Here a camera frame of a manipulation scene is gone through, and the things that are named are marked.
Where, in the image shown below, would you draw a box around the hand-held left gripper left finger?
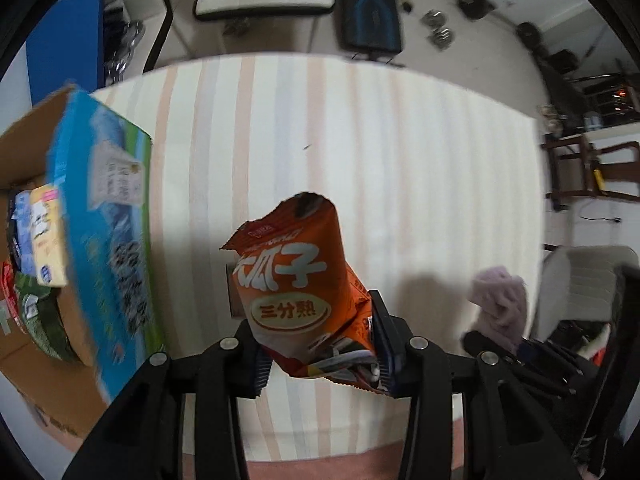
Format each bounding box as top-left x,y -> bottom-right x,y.
60,320 -> 274,480

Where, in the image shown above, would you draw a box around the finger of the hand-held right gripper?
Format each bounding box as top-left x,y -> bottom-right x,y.
461,330 -> 584,397

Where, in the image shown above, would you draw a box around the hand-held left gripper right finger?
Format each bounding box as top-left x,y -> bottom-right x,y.
369,290 -> 587,480

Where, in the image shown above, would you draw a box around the grey purple sock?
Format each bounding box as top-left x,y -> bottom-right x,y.
467,266 -> 530,351

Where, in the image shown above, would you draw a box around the orange snack bag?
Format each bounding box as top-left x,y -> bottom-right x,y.
221,191 -> 396,396

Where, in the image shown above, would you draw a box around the blue printed cardboard box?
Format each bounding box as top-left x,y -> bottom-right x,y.
0,85 -> 168,441

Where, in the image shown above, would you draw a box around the green packet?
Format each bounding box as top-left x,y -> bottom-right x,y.
14,272 -> 81,363

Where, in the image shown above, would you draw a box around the yellow tissue pack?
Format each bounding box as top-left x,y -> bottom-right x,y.
27,185 -> 68,288

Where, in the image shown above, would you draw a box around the red packet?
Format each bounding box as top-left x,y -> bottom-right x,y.
0,260 -> 23,333

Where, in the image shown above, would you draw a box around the blue packet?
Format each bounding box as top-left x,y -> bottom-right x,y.
7,191 -> 38,278

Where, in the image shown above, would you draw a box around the white goose plush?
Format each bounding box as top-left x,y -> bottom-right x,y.
582,324 -> 615,361

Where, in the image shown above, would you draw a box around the grey folding chair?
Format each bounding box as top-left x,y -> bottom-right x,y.
530,245 -> 640,461

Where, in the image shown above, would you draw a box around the striped cloth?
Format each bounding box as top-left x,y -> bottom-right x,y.
90,52 -> 546,461

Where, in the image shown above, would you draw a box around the dark wooden chair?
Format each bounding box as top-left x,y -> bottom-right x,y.
542,132 -> 640,206

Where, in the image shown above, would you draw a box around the pair of shoes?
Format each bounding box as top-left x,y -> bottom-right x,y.
537,105 -> 563,133

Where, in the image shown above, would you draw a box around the small barbell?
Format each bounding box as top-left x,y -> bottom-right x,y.
457,0 -> 546,53

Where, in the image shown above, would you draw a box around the chrome weights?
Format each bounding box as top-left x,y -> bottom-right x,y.
102,20 -> 146,83

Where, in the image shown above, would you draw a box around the blue board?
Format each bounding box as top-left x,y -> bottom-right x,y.
27,0 -> 107,106

